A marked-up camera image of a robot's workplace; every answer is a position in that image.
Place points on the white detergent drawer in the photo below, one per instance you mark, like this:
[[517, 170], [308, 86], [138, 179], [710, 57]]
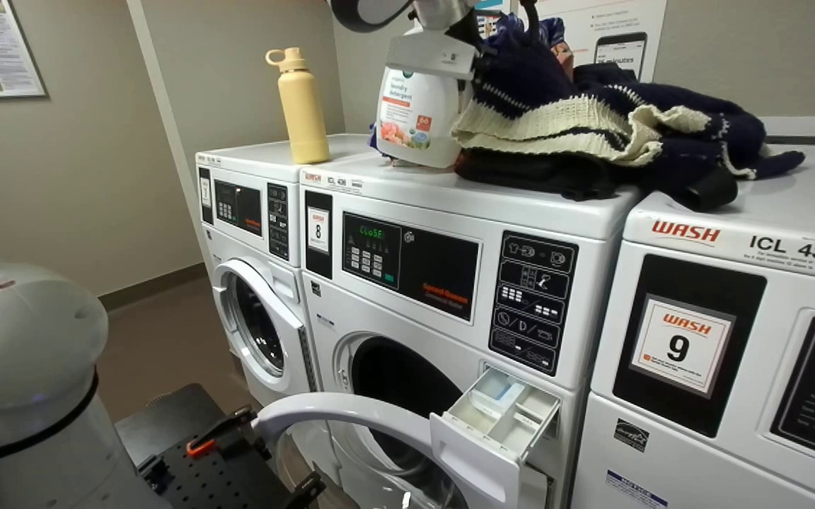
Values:
[[503, 415]]

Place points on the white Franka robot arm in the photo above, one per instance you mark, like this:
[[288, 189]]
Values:
[[20, 340]]

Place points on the white closed washer door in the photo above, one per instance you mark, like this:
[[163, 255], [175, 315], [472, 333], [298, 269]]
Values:
[[255, 326]]

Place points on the blue plaid cloth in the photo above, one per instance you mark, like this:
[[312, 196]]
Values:
[[554, 38]]

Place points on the yellow insulated water bottle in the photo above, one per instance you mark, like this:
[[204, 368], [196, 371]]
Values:
[[302, 115]]

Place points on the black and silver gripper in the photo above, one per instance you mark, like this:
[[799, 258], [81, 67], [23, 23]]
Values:
[[444, 16]]

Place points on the translucent white detergent bottle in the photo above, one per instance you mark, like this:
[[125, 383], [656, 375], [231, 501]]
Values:
[[418, 124]]

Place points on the white open washer door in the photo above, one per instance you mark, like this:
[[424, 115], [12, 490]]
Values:
[[333, 411]]

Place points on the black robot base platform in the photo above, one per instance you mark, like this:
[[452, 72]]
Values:
[[172, 426]]

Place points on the black folded garment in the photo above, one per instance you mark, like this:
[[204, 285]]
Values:
[[523, 173]]

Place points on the white wall instruction sign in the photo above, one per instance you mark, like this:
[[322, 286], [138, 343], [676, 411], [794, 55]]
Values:
[[635, 29]]

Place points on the white washing machine unnumbered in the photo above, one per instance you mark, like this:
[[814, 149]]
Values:
[[238, 165]]

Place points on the black flat strip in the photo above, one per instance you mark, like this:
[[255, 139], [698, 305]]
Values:
[[804, 139]]

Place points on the colourful wall poster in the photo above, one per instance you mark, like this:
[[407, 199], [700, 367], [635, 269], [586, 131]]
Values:
[[494, 6]]

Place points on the white washing machine number 8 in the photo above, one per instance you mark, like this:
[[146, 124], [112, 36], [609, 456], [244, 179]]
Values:
[[408, 186]]

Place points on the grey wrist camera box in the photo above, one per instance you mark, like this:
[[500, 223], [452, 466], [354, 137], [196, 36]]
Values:
[[432, 55]]

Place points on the white washing machine number 9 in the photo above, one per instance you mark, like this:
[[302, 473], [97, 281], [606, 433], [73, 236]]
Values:
[[710, 453]]

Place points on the navy and cream knit sweater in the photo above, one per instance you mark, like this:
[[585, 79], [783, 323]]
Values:
[[568, 124]]

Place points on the orange and black clamp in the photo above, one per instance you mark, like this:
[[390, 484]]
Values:
[[203, 446]]

